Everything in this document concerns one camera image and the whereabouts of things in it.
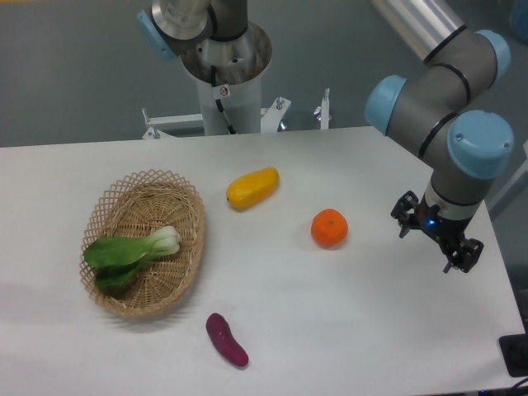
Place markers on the woven wicker basket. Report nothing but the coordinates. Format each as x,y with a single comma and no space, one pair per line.
135,207

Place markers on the orange tangerine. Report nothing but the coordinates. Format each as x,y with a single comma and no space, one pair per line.
329,228

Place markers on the white mounting bracket left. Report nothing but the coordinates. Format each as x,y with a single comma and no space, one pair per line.
272,121

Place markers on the green bok choy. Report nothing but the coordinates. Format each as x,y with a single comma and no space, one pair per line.
118,259

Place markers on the purple sweet potato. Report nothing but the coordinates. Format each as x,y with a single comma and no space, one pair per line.
224,342

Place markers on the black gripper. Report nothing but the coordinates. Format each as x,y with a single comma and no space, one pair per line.
462,254

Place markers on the black box at table edge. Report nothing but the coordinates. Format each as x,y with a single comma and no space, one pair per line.
514,353

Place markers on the white table clamp bracket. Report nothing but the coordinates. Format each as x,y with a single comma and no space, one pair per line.
322,113

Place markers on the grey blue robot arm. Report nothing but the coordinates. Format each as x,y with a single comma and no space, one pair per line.
467,150

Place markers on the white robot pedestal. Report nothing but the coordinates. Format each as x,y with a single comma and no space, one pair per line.
223,52

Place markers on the yellow mango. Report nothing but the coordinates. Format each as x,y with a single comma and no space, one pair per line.
252,188

